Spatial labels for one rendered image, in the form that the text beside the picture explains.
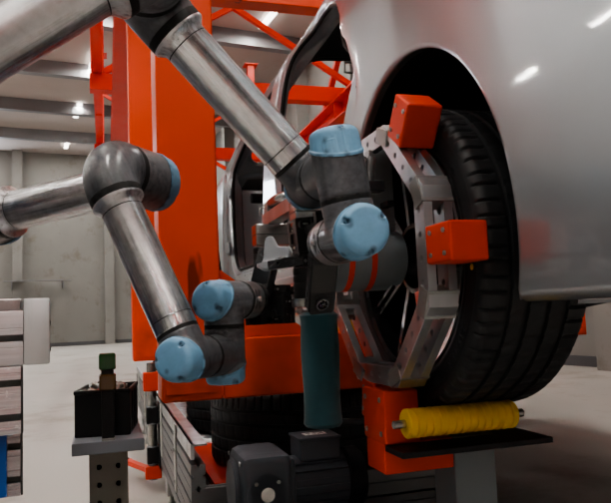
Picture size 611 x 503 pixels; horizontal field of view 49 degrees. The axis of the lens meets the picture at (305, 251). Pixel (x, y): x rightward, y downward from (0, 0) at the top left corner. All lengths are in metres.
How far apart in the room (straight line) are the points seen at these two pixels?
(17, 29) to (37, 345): 0.41
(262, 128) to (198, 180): 0.81
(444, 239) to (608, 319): 6.60
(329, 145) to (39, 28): 0.40
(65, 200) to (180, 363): 0.50
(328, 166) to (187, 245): 0.93
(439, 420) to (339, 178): 0.63
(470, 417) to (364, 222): 0.62
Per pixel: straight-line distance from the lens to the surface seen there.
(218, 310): 1.21
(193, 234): 1.82
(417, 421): 1.36
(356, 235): 0.90
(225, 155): 10.75
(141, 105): 3.91
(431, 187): 1.25
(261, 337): 1.84
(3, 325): 0.98
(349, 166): 0.94
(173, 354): 1.11
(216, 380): 1.24
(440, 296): 1.23
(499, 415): 1.45
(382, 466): 1.46
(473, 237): 1.17
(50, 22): 0.93
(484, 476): 1.56
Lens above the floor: 0.74
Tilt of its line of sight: 5 degrees up
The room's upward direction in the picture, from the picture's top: 2 degrees counter-clockwise
